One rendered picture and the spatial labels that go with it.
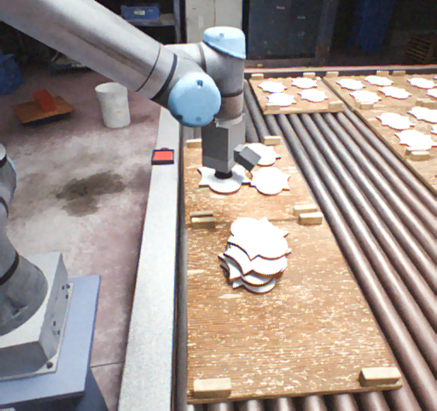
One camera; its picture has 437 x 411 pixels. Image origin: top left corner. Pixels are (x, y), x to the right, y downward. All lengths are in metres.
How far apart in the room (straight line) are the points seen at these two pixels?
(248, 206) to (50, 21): 0.65
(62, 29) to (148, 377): 0.54
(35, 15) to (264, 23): 5.27
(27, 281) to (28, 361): 0.14
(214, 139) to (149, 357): 0.42
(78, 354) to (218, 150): 0.48
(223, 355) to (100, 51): 0.51
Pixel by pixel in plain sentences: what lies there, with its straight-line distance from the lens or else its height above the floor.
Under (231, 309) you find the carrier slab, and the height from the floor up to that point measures 0.94.
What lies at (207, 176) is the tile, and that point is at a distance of 0.79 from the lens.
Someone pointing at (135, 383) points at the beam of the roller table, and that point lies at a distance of 0.68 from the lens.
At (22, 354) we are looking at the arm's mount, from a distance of 0.73.
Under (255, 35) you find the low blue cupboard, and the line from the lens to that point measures 5.67.
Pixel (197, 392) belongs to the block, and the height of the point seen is 0.96.
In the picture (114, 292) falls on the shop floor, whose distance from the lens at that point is 1.99.
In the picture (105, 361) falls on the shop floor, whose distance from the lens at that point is 1.79.
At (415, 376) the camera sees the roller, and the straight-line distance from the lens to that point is 0.75.
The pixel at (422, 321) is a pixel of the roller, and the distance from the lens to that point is 0.81.
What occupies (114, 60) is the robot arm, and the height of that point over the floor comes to 1.39.
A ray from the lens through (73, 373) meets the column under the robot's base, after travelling 0.77.
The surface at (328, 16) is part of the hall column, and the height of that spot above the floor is 0.71.
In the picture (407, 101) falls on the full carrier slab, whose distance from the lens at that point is 1.79.
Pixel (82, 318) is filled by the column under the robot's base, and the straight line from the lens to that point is 0.83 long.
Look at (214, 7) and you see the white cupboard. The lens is 5.43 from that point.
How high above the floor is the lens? 1.51
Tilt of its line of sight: 36 degrees down
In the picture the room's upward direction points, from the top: straight up
